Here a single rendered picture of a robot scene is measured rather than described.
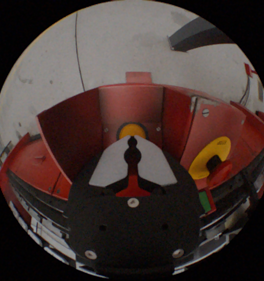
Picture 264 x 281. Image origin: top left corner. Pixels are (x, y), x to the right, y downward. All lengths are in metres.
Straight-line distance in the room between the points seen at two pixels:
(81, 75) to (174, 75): 0.78
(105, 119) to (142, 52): 0.78
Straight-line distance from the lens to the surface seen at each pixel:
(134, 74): 0.83
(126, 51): 0.88
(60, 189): 0.41
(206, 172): 0.15
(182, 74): 0.95
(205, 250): 1.11
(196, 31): 0.64
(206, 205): 0.20
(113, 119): 0.15
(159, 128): 0.15
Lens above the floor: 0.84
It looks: 55 degrees down
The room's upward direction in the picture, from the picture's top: 179 degrees clockwise
